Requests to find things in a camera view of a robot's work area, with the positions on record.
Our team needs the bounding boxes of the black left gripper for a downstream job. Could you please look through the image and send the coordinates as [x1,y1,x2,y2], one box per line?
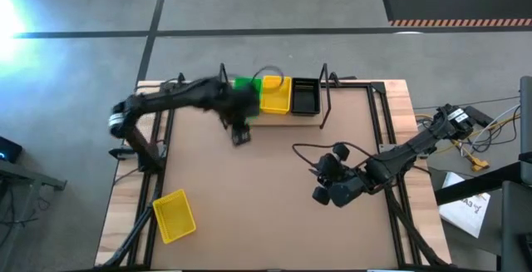
[214,83,261,147]

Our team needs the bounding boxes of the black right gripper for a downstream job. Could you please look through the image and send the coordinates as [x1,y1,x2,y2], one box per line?
[309,142,370,209]

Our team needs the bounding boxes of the green plastic basket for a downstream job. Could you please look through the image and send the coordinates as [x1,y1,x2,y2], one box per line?
[234,77,264,118]

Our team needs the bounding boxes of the yellow plastic basket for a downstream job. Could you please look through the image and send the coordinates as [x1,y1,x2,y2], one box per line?
[152,188,197,245]
[259,75,293,116]

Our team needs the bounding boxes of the black plastic basket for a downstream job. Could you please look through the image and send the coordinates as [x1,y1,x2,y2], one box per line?
[290,77,322,116]

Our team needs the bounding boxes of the white paper sheet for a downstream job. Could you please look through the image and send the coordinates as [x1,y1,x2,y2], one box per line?
[438,171,491,239]

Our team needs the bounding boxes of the black metal beam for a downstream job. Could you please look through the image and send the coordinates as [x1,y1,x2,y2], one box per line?
[434,161,532,206]

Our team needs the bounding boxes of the black power brick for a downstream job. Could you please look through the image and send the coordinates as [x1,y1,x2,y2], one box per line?
[464,105,496,128]

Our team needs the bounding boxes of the dark grey cabinet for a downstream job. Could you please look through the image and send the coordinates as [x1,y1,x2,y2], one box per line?
[500,75,532,272]

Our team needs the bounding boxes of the grey metal stand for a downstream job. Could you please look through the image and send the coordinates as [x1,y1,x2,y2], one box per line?
[0,159,67,260]

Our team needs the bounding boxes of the black hazard-striped floor mat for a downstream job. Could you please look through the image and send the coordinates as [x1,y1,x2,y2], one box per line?
[380,0,532,27]

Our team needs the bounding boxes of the black device with blue light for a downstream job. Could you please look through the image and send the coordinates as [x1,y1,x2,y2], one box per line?
[0,136,24,165]

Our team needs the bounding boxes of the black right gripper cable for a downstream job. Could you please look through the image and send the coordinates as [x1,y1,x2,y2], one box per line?
[291,141,377,169]

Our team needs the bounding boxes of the black aluminium table frame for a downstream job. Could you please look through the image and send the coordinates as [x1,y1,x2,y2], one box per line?
[95,80,448,270]

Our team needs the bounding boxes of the yellow cable with connector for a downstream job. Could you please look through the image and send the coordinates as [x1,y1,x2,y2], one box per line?
[415,113,520,173]

